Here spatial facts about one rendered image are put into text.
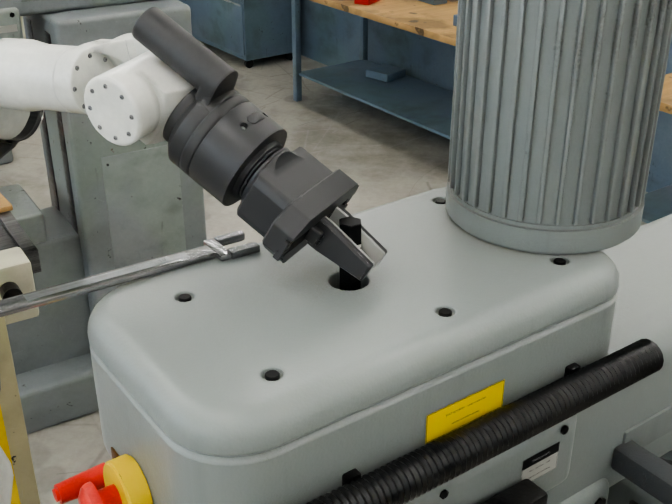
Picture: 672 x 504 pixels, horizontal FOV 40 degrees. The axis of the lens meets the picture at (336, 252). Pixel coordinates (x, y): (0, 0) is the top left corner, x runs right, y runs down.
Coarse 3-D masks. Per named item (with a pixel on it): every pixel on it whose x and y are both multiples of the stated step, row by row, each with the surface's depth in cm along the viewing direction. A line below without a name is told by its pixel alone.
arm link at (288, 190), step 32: (224, 128) 80; (256, 128) 80; (192, 160) 81; (224, 160) 80; (256, 160) 80; (288, 160) 82; (224, 192) 81; (256, 192) 79; (288, 192) 79; (320, 192) 81; (352, 192) 85; (256, 224) 81; (288, 224) 77; (288, 256) 80
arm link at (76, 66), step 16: (80, 48) 88; (96, 48) 88; (112, 48) 89; (128, 48) 89; (144, 48) 88; (64, 64) 87; (80, 64) 87; (96, 64) 89; (112, 64) 90; (64, 80) 87; (80, 80) 87; (64, 96) 88; (80, 96) 88; (80, 112) 89
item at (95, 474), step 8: (104, 464) 88; (88, 472) 87; (96, 472) 87; (64, 480) 87; (72, 480) 86; (80, 480) 87; (88, 480) 87; (96, 480) 87; (56, 488) 86; (64, 488) 86; (72, 488) 86; (96, 488) 87; (56, 496) 86; (64, 496) 86; (72, 496) 86
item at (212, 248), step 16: (208, 240) 89; (224, 240) 90; (240, 240) 91; (176, 256) 86; (192, 256) 86; (208, 256) 87; (224, 256) 87; (240, 256) 88; (112, 272) 84; (128, 272) 84; (144, 272) 84; (160, 272) 85; (48, 288) 81; (64, 288) 81; (80, 288) 81; (96, 288) 82; (0, 304) 79; (16, 304) 79; (32, 304) 79
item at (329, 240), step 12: (312, 228) 80; (324, 228) 80; (336, 228) 80; (312, 240) 81; (324, 240) 81; (336, 240) 80; (348, 240) 80; (324, 252) 81; (336, 252) 81; (348, 252) 80; (360, 252) 80; (336, 264) 82; (348, 264) 81; (360, 264) 80; (372, 264) 80; (360, 276) 81
